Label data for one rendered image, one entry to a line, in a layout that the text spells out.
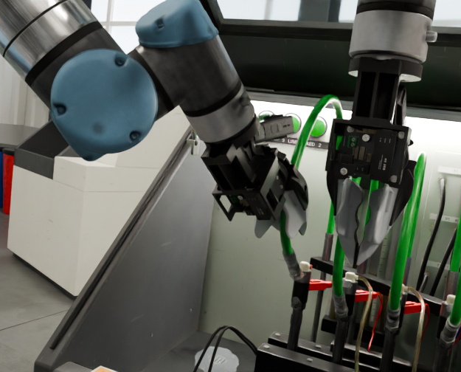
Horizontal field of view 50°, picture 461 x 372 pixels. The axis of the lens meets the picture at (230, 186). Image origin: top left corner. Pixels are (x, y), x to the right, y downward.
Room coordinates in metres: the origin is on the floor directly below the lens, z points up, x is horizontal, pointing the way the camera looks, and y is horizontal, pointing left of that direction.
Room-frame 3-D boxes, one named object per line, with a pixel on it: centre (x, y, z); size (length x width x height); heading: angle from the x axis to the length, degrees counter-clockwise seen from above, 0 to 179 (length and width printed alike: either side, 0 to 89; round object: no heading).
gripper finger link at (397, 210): (0.52, -0.17, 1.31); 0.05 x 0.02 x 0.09; 68
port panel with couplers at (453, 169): (1.00, -0.47, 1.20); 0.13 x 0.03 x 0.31; 68
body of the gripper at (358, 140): (0.51, -0.14, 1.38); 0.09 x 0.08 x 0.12; 158
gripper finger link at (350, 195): (0.52, -0.12, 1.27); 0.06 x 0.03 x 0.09; 158
